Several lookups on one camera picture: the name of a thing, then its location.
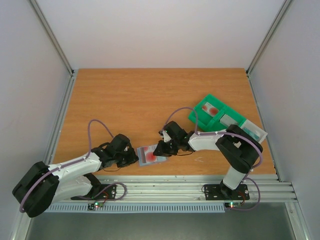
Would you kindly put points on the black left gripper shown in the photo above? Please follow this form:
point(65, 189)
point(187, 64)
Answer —
point(133, 158)

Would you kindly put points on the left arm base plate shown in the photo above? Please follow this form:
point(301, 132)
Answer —
point(99, 193)

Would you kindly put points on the green bin middle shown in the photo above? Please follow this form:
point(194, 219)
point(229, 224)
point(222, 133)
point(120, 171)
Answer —
point(217, 126)

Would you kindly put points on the red white cards stack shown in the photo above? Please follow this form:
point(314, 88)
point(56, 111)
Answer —
point(209, 109)

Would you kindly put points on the green bin far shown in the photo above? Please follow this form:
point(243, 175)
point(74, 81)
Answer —
point(205, 121)

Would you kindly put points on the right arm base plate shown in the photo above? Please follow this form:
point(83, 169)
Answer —
point(215, 192)

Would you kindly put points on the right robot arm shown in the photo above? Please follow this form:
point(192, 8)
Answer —
point(242, 152)

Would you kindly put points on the aluminium corner post left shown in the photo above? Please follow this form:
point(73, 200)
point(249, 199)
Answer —
point(48, 30)

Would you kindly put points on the aluminium corner post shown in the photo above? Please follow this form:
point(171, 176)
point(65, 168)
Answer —
point(48, 30)
point(269, 35)

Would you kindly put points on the aluminium corner post right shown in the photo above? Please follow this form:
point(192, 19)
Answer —
point(269, 35)

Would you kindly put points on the aluminium table edge rail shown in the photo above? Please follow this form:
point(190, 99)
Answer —
point(189, 188)

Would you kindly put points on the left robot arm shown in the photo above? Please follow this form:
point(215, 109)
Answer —
point(44, 185)

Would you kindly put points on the green bin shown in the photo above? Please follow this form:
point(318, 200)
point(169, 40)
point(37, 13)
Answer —
point(205, 121)
point(217, 126)

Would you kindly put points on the teal cards stack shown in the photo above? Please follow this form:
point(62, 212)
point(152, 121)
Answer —
point(255, 135)

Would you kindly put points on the white translucent bin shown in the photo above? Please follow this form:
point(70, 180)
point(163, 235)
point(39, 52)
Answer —
point(250, 125)

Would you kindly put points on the controller board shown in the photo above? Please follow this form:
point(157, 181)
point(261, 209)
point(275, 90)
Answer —
point(95, 206)
point(232, 204)

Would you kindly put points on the grey slotted cable duct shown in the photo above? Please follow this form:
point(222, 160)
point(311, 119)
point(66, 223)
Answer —
point(137, 208)

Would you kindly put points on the right controller board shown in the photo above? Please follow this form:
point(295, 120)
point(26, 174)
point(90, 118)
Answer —
point(232, 204)

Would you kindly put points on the left controller board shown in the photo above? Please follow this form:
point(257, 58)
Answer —
point(95, 206)

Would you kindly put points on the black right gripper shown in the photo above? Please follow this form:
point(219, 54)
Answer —
point(165, 146)

